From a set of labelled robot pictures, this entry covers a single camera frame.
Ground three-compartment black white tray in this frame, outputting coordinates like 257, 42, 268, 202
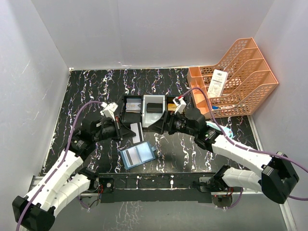
120, 95, 176, 133

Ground blue leather card holder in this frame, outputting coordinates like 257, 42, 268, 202
120, 141, 156, 170

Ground patterned white card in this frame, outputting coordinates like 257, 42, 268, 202
126, 102, 141, 113

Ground packaged nail clipper blister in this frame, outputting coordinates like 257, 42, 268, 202
206, 121, 233, 139

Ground orange mesh file organizer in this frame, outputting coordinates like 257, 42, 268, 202
187, 38, 279, 118

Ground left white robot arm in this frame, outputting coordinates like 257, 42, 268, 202
12, 102, 135, 231

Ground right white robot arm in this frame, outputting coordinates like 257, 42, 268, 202
149, 108, 299, 204

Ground black credit card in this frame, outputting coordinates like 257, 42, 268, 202
146, 103, 163, 113

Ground gold credit card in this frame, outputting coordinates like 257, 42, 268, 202
167, 103, 177, 111

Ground white paper receipt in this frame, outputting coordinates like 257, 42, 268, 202
207, 69, 228, 98

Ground aluminium frame rail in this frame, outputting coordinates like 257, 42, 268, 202
18, 174, 298, 231

